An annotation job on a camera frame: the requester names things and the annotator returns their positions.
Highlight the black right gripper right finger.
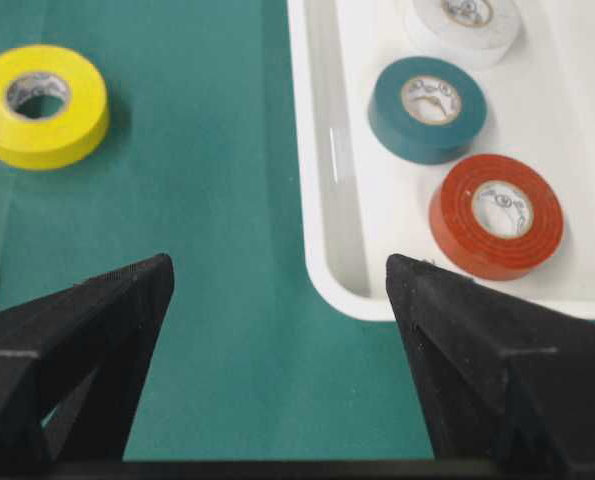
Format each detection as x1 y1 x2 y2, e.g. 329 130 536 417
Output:
386 254 595 470

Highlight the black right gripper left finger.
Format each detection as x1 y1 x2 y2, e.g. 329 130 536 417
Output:
0 253 174 468

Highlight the red tape roll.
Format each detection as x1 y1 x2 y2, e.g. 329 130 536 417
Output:
429 154 564 281

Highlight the green tape roll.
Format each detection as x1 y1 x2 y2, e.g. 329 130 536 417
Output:
367 56 488 165

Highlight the white tape roll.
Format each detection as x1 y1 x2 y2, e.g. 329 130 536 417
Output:
404 0 522 69

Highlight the yellow tape roll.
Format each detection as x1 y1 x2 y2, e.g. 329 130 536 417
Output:
0 44 110 171

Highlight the white plastic case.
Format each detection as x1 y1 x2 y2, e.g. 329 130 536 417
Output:
287 1 595 321

